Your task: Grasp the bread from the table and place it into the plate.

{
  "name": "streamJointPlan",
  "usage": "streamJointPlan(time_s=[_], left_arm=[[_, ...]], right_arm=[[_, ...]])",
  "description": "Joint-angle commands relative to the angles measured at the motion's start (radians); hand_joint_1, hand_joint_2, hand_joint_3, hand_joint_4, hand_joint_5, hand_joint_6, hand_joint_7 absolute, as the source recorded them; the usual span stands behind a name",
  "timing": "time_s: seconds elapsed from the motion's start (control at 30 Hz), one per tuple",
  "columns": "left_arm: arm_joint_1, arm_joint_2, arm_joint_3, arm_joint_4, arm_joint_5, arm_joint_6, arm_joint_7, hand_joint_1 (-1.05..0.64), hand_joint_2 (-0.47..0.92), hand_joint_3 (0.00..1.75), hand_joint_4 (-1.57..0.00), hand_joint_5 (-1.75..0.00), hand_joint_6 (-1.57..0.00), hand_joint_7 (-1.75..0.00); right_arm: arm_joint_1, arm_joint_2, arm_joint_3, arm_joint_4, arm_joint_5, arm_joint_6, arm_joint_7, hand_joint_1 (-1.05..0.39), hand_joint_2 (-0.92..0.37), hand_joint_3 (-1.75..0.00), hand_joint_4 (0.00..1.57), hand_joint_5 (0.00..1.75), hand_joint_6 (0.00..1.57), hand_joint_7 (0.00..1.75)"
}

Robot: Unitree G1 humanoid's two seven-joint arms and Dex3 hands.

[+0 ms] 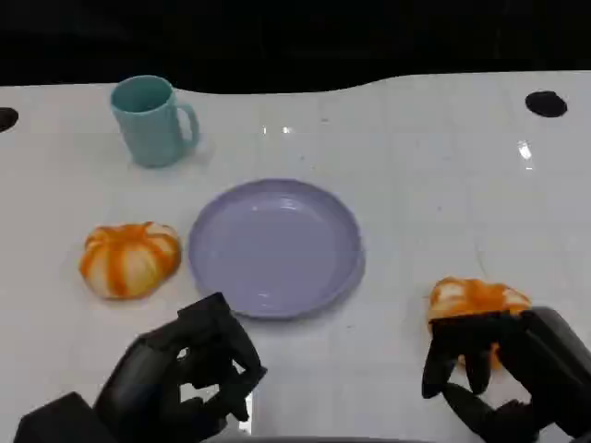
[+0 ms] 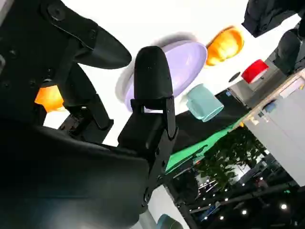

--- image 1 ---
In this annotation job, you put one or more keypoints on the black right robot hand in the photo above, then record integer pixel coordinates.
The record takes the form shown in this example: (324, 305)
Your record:
(540, 355)

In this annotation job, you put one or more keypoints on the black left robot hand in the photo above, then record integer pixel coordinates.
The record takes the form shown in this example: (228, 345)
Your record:
(152, 369)

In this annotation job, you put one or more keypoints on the orange and white bread roll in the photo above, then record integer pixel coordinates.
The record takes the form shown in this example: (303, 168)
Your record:
(129, 263)
(475, 295)

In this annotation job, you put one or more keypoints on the lilac plate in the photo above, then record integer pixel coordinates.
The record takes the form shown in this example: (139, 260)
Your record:
(277, 249)

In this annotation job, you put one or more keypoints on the pale green mug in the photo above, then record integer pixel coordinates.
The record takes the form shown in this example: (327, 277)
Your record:
(148, 134)

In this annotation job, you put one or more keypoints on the black table grommet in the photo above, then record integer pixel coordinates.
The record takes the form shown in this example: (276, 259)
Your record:
(546, 104)
(7, 119)

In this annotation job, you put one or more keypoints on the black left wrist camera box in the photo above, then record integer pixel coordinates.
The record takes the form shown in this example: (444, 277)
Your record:
(60, 422)

